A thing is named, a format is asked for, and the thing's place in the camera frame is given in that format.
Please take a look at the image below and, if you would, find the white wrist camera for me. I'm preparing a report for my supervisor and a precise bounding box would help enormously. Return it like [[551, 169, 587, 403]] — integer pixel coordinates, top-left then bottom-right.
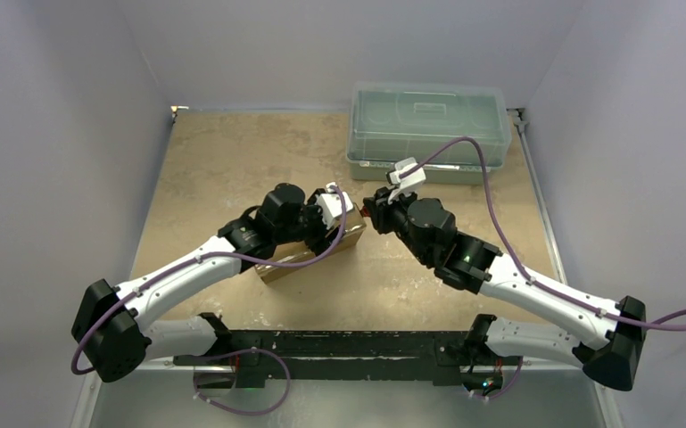
[[387, 157, 426, 204], [314, 182, 355, 230]]

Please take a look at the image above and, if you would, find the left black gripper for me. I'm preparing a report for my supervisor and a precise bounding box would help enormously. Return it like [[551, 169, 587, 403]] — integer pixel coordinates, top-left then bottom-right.
[[275, 190, 343, 254]]

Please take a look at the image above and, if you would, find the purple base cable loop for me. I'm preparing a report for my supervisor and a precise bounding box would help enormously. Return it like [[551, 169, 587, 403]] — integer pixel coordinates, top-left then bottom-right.
[[192, 348, 292, 417]]

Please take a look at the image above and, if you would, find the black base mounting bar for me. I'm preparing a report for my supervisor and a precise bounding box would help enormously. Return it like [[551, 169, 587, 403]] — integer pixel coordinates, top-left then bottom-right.
[[174, 330, 518, 388]]

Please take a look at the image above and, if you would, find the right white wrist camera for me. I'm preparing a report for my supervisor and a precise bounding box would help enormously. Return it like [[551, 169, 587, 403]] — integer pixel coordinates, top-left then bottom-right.
[[387, 157, 426, 204]]

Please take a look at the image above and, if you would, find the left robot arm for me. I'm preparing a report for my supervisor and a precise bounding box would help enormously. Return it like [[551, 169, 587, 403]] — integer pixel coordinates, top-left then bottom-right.
[[70, 183, 355, 383]]

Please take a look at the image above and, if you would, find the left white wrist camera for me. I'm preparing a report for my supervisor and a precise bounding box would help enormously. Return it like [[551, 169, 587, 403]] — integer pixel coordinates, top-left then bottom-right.
[[314, 182, 355, 230]]

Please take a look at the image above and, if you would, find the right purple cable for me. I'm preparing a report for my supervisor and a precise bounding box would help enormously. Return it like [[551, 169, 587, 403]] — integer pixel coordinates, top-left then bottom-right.
[[404, 136, 686, 332]]

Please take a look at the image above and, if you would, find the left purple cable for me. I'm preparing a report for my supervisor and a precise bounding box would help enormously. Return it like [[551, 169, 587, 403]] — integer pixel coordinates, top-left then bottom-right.
[[70, 184, 349, 376]]

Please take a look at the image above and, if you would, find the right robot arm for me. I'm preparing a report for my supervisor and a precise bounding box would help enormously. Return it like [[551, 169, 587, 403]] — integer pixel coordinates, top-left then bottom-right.
[[363, 187, 646, 391]]

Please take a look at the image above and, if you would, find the brown cardboard express box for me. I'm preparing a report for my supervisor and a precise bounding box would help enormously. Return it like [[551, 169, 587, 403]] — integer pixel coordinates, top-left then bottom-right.
[[253, 210, 367, 284]]

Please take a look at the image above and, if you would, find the clear plastic storage bin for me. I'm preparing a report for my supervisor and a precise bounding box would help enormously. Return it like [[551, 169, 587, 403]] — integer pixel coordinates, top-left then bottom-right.
[[345, 82, 512, 185]]

